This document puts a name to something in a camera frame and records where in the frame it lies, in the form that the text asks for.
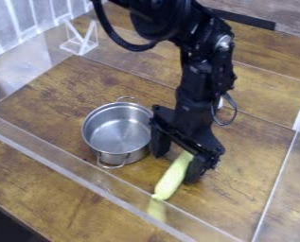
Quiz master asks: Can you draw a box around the clear acrylic front barrier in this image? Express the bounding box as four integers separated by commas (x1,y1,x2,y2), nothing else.
0,118,241,242

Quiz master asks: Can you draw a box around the stainless steel pot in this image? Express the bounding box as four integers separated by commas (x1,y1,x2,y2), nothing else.
81,96,152,169

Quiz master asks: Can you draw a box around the clear acrylic triangular stand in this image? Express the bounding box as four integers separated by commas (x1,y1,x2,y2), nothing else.
59,20,99,56

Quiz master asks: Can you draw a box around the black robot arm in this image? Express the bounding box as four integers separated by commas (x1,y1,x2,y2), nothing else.
109,0,237,183

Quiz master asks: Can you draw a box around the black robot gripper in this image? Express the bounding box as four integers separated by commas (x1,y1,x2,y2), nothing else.
150,89,225,183

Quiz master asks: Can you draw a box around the black cable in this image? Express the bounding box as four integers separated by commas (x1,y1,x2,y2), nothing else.
90,0,162,53

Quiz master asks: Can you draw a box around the black strip on table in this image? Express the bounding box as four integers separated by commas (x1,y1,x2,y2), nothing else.
213,9,276,31

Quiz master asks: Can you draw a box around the red toy mushroom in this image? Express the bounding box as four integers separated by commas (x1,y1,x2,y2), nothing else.
214,97,224,110

